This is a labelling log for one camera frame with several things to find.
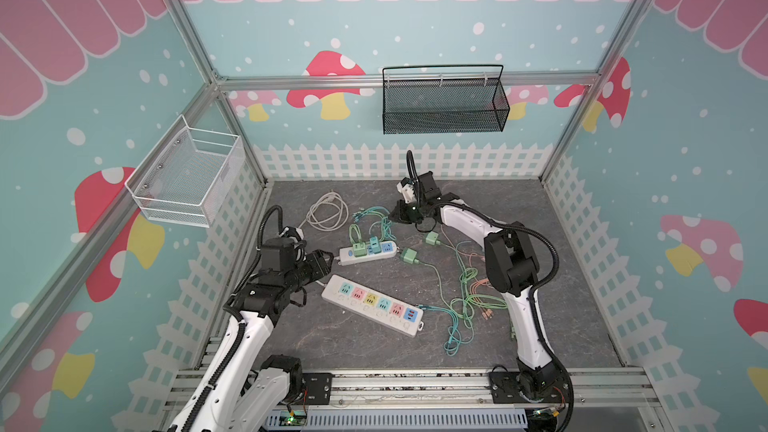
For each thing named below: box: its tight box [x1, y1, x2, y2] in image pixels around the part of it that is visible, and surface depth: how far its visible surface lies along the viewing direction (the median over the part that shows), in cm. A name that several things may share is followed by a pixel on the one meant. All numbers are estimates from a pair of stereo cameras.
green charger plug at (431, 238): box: [425, 231, 441, 246], surface depth 102 cm
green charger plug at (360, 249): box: [353, 242, 367, 258], surface depth 96 cm
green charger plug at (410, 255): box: [403, 248, 420, 264], surface depth 99 cm
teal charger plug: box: [369, 235, 381, 254], surface depth 96 cm
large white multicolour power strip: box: [321, 274, 424, 337], surface depth 87 cm
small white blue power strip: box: [336, 236, 399, 265], surface depth 98 cm
